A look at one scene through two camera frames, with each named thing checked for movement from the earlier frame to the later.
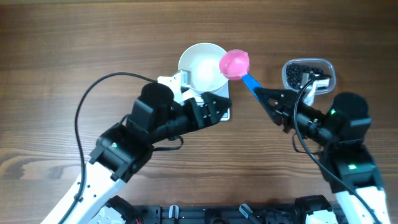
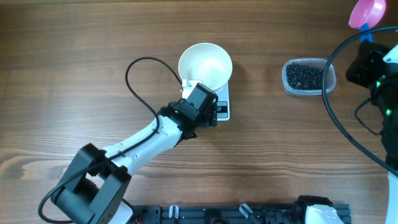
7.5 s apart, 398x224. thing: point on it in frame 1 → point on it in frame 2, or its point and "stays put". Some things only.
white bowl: x=203 y=60 stays put
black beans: x=294 y=72 stays put
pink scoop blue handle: x=234 y=65 → x=366 y=14
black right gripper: x=286 y=109 → x=364 y=50
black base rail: x=246 y=213 stays put
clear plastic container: x=297 y=73 stays put
